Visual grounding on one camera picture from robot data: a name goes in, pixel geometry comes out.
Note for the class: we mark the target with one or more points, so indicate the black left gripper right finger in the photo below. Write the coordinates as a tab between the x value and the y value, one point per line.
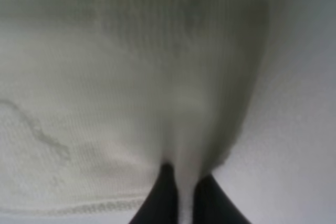
212	206

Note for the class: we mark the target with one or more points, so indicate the cream white towel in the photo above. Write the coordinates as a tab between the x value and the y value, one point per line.
97	94

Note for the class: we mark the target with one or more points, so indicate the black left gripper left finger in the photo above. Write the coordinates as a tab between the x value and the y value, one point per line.
161	205

